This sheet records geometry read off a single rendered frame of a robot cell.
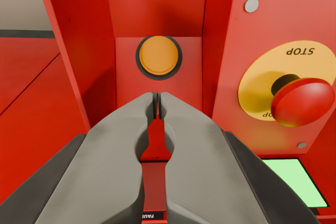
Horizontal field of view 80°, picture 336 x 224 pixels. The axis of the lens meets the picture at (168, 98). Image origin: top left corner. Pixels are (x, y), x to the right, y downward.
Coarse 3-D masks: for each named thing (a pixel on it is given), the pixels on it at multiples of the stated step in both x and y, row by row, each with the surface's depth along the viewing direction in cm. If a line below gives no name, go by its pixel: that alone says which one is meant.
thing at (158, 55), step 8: (152, 40) 20; (160, 40) 20; (168, 40) 20; (144, 48) 20; (152, 48) 20; (160, 48) 20; (168, 48) 20; (176, 48) 20; (144, 56) 20; (152, 56) 20; (160, 56) 20; (168, 56) 20; (176, 56) 20; (144, 64) 20; (152, 64) 20; (160, 64) 20; (168, 64) 20; (152, 72) 20; (160, 72) 20
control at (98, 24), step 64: (64, 0) 10; (128, 0) 19; (192, 0) 19; (256, 0) 12; (320, 0) 12; (64, 64) 11; (128, 64) 21; (192, 64) 21; (256, 128) 18; (320, 128) 19
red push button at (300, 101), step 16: (288, 80) 14; (304, 80) 13; (320, 80) 13; (288, 96) 13; (304, 96) 13; (320, 96) 13; (272, 112) 14; (288, 112) 13; (304, 112) 13; (320, 112) 13
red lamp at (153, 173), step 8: (144, 168) 19; (152, 168) 19; (160, 168) 19; (144, 176) 18; (152, 176) 18; (160, 176) 18; (144, 184) 18; (152, 184) 18; (160, 184) 18; (144, 192) 17; (152, 192) 17; (160, 192) 17; (144, 200) 17; (152, 200) 17; (160, 200) 17; (144, 208) 16; (152, 208) 16; (160, 208) 16
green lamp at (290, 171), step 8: (264, 160) 20; (272, 160) 20; (280, 160) 20; (288, 160) 20; (296, 160) 20; (272, 168) 19; (280, 168) 19; (288, 168) 19; (296, 168) 19; (280, 176) 18; (288, 176) 18; (296, 176) 18; (304, 176) 18; (288, 184) 18; (296, 184) 18; (304, 184) 18; (312, 184) 18; (296, 192) 17; (304, 192) 17; (312, 192) 17; (304, 200) 17; (312, 200) 17; (320, 200) 17
